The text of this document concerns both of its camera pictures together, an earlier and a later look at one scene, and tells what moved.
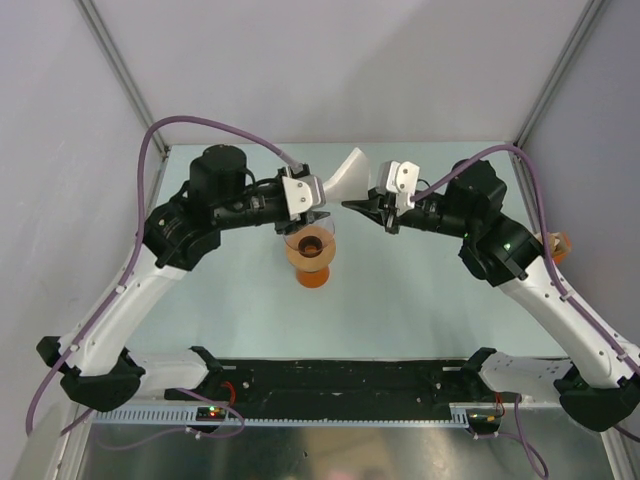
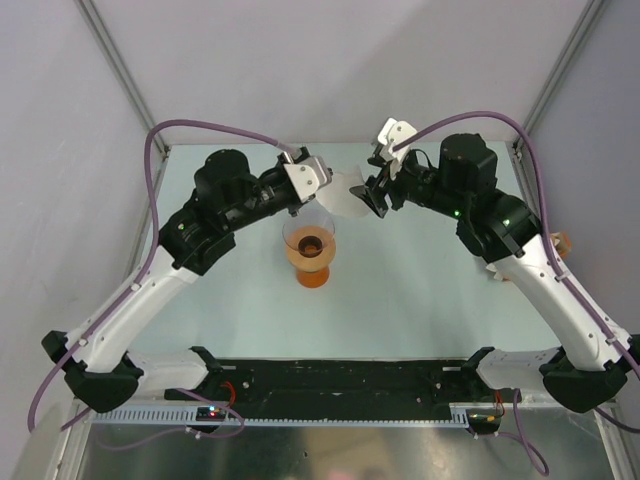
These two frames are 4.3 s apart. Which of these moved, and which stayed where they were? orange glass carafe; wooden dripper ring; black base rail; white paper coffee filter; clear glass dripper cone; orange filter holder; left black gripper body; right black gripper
Moved: right black gripper; left black gripper body; white paper coffee filter
Stayed: clear glass dripper cone; orange glass carafe; wooden dripper ring; black base rail; orange filter holder
